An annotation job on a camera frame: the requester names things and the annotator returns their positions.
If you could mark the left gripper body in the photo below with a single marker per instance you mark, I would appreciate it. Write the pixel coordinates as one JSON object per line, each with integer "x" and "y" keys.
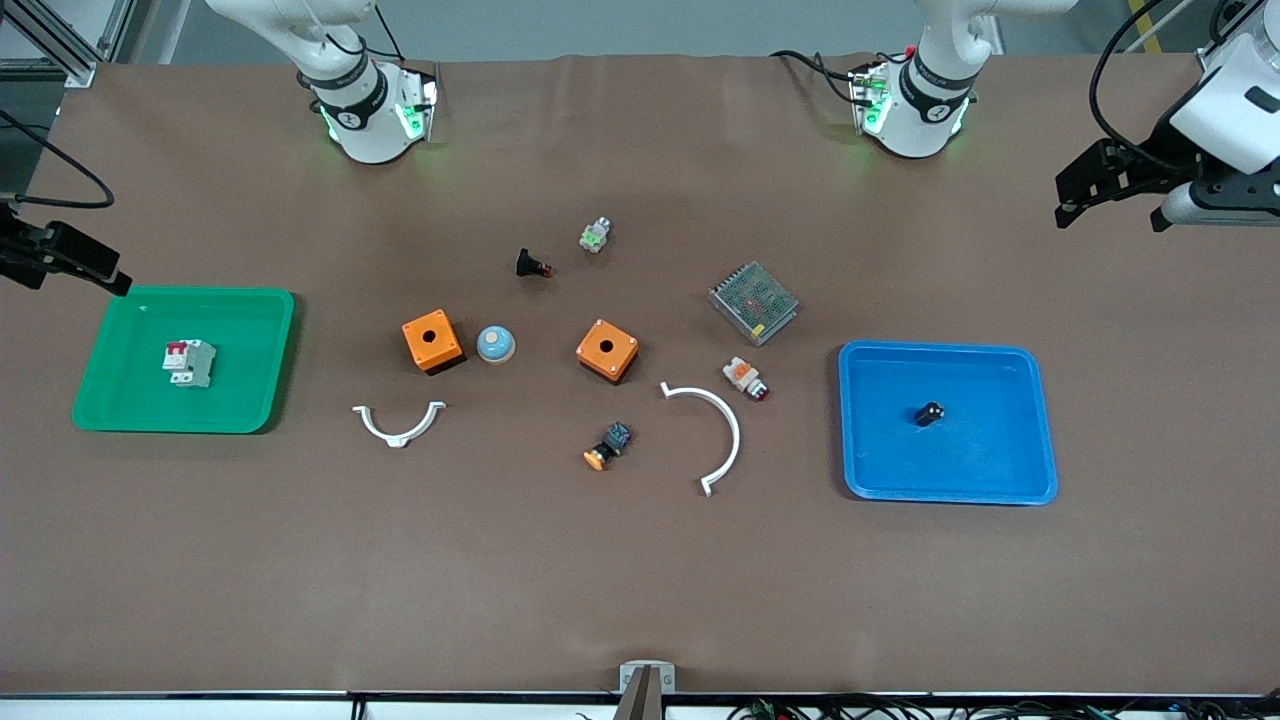
{"x": 1156, "y": 160}

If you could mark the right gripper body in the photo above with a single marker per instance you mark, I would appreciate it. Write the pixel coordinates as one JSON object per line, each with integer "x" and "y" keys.
{"x": 22, "y": 250}

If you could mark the white red circuit breaker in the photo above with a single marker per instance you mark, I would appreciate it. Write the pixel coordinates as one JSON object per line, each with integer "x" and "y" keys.
{"x": 190, "y": 364}

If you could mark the black cylindrical capacitor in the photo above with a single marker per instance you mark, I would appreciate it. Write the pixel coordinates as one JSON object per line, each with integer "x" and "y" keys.
{"x": 930, "y": 414}

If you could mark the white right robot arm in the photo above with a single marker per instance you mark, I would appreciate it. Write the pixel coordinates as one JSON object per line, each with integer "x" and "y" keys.
{"x": 360, "y": 120}

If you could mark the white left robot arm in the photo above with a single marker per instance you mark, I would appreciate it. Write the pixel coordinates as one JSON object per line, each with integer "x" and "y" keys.
{"x": 915, "y": 120}

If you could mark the green plastic tray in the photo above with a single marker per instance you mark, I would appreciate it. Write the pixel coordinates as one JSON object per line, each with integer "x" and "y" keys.
{"x": 250, "y": 400}

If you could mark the blue plastic tray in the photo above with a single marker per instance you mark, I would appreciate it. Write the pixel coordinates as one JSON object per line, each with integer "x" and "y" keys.
{"x": 990, "y": 450}

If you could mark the orange button box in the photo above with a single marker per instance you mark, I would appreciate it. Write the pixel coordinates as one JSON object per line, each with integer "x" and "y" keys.
{"x": 432, "y": 340}
{"x": 606, "y": 350}

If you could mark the metal mesh power supply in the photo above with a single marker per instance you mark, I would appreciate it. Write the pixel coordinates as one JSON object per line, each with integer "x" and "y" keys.
{"x": 753, "y": 303}

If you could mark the orange white red pushbutton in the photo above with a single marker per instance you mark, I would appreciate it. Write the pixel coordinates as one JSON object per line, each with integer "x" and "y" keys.
{"x": 742, "y": 375}

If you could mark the blue dome buzzer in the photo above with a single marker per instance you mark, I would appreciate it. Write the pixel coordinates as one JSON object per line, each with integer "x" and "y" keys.
{"x": 495, "y": 344}

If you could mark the orange mushroom pushbutton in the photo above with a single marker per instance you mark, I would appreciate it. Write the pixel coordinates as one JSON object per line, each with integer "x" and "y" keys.
{"x": 610, "y": 443}

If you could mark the aluminium frame profile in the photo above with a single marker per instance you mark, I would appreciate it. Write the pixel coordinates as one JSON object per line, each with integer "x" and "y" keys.
{"x": 60, "y": 50}

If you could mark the small white curved bracket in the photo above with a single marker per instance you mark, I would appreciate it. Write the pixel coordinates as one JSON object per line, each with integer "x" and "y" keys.
{"x": 400, "y": 438}

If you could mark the large white curved bracket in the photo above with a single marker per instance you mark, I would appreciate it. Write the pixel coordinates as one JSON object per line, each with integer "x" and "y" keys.
{"x": 735, "y": 430}

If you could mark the white green switch module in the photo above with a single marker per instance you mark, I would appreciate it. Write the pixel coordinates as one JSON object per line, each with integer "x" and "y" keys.
{"x": 595, "y": 236}

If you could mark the grey metal mount plate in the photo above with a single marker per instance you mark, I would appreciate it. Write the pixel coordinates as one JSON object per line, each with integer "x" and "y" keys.
{"x": 628, "y": 677}

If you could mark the brown camera pole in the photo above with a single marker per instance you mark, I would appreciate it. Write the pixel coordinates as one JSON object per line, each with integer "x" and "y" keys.
{"x": 640, "y": 700}

